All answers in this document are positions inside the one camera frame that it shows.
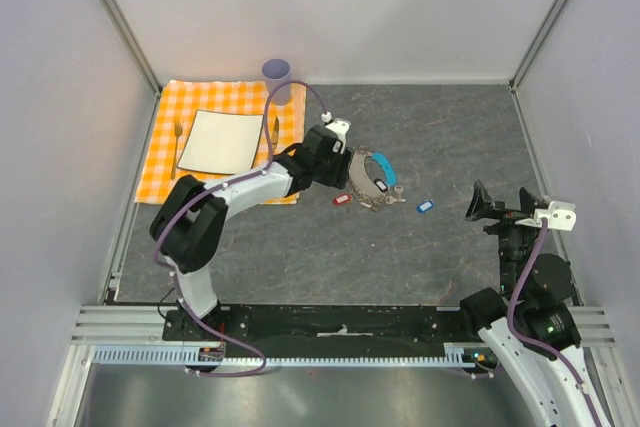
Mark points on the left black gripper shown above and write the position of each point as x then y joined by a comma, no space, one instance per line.
340,175

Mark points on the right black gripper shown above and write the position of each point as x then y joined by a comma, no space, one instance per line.
482,204

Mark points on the metal keyring plate blue handle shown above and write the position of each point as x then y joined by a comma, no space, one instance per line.
361,182

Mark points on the blue key tag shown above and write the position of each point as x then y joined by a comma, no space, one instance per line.
424,206

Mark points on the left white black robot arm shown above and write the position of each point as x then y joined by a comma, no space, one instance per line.
189,225

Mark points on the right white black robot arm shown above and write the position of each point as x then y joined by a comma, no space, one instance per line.
526,323

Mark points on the silver keys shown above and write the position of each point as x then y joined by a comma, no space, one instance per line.
395,195

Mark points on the red key tag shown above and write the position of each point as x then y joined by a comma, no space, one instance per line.
342,199

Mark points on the gold knife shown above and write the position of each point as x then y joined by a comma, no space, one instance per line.
272,136

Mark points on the lavender plastic cup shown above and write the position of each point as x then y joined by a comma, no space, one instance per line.
276,73

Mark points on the white square plate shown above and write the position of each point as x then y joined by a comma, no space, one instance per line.
222,144

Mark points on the gold fork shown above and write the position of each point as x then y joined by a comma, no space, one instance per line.
178,131

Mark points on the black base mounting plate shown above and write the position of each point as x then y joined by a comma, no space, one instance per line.
345,329

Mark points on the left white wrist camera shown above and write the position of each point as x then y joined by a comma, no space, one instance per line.
337,125

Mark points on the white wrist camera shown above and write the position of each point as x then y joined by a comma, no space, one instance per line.
559,215
337,125

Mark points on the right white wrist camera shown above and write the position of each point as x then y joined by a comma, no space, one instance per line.
559,215

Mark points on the slotted cable duct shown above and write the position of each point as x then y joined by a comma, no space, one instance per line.
177,355

